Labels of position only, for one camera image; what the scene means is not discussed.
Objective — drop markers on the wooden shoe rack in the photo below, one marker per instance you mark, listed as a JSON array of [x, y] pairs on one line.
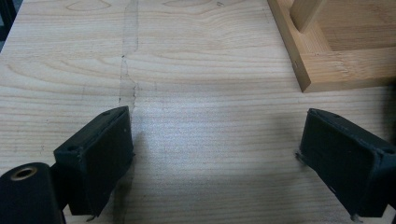
[[342, 68]]

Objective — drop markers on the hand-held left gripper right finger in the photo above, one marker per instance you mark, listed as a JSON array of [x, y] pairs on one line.
[[342, 155]]

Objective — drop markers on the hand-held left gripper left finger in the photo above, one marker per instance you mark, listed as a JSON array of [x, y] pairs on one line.
[[99, 155]]

